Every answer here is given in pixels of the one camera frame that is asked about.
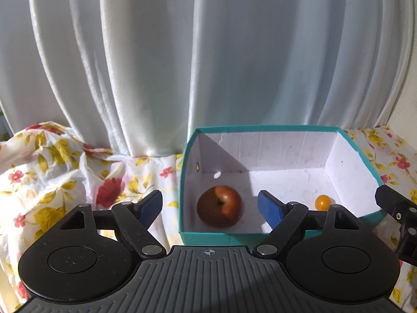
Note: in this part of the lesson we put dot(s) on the yellow cherry tomato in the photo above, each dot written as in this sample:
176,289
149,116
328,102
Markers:
323,202

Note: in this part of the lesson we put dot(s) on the red apple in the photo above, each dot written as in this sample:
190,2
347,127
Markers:
220,206

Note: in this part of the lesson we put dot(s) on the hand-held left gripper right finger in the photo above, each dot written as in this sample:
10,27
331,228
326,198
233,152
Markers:
268,210

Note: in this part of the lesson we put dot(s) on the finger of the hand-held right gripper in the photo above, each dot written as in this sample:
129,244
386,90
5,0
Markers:
394,203

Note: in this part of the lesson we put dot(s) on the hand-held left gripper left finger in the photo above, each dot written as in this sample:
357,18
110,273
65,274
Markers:
151,206

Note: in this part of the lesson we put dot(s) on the teal cardboard box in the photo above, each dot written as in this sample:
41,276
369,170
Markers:
352,172

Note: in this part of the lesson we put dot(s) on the floral printed cloth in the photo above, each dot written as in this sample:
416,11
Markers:
49,176

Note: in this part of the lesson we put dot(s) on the white curtain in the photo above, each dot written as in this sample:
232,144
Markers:
130,55

